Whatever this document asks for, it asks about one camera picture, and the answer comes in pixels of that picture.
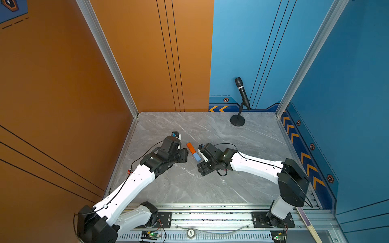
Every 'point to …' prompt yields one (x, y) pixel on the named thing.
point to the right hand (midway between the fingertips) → (204, 166)
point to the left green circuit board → (150, 235)
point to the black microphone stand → (238, 120)
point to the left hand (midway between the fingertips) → (185, 150)
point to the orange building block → (191, 148)
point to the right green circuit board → (279, 236)
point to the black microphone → (239, 83)
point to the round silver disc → (190, 233)
